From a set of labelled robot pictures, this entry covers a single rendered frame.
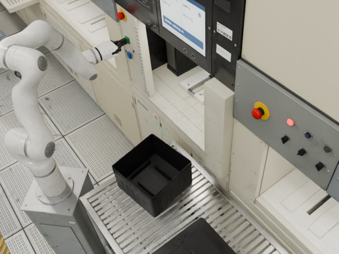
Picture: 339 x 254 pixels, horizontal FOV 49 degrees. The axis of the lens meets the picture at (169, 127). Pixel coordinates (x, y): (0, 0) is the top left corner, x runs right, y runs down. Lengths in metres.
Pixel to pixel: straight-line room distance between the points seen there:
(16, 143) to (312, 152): 1.19
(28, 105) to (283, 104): 1.00
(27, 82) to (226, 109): 0.77
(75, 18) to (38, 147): 1.55
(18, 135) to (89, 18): 1.44
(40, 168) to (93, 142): 1.40
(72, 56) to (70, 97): 1.83
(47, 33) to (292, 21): 0.99
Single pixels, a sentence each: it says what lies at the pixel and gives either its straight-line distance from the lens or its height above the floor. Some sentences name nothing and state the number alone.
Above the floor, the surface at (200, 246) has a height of 0.86.
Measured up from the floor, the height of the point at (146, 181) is 0.77.
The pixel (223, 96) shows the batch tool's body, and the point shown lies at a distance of 1.40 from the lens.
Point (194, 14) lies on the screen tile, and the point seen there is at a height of 1.63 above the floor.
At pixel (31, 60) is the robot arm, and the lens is 1.53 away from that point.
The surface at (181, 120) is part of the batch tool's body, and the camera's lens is 2.04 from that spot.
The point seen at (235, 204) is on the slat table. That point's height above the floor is 0.76.
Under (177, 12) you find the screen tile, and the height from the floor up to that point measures 1.58.
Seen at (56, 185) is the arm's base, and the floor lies 0.85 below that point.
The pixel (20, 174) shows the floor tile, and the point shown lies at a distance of 3.21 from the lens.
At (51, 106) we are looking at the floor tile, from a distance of 3.63.
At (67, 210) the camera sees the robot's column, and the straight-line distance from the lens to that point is 1.96.
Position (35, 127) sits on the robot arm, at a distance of 1.67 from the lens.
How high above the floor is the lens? 2.37
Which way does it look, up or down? 48 degrees down
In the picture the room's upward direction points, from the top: 6 degrees counter-clockwise
